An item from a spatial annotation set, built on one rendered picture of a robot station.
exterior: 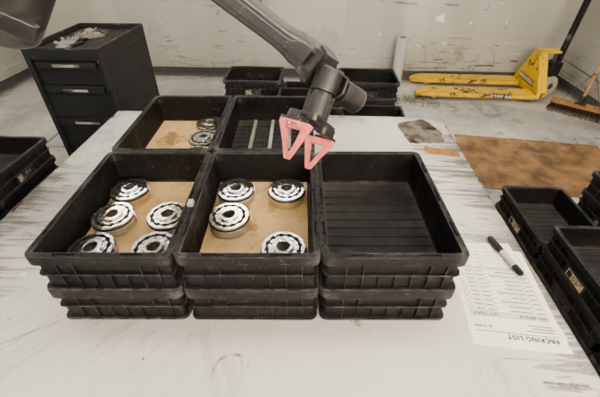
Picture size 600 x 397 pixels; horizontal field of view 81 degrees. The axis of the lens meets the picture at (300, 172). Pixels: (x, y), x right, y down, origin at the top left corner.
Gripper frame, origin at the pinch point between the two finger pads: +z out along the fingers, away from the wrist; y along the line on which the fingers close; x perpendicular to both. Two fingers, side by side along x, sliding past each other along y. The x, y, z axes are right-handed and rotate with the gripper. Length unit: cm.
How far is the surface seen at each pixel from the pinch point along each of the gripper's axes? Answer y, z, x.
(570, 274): -103, 3, 68
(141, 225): -2.0, 28.1, -39.0
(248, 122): -46, -12, -53
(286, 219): -19.9, 14.4, -8.9
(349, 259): -5.9, 15.4, 15.0
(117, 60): -64, -31, -179
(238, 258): 3.7, 22.4, -3.4
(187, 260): 7.8, 26.5, -12.2
